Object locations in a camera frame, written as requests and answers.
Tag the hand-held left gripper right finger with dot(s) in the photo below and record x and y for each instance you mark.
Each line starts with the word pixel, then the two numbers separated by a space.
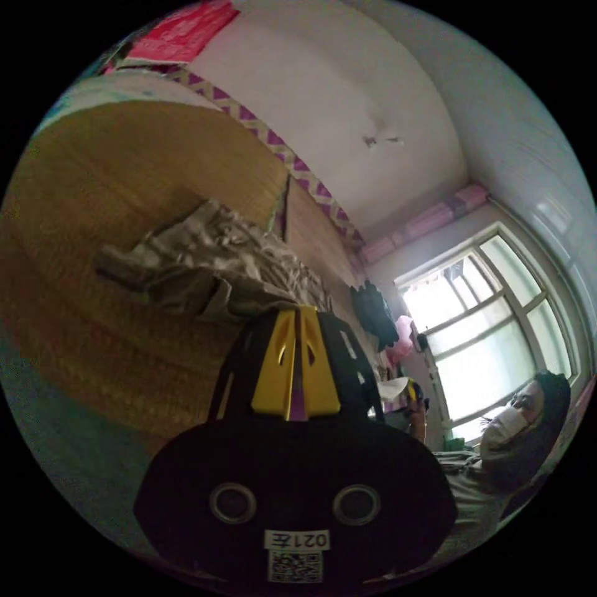
pixel 319 382

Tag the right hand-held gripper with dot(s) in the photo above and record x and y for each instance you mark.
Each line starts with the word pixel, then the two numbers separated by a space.
pixel 416 396

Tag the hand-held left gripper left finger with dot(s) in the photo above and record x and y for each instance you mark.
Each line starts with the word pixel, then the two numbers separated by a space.
pixel 273 373

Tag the grey-beige pants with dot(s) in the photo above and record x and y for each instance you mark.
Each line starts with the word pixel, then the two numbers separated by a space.
pixel 224 261

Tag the person's right hand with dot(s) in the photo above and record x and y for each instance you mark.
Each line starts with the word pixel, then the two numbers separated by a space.
pixel 419 426

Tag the pile of clothes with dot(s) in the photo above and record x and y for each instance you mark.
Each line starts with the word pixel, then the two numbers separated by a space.
pixel 373 312

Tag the window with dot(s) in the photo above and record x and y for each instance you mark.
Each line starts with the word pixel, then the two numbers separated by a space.
pixel 489 336

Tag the person's body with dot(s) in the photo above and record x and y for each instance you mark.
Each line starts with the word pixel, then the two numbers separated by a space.
pixel 508 447

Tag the bed with woven mat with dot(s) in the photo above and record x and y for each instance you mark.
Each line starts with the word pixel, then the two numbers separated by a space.
pixel 93 210

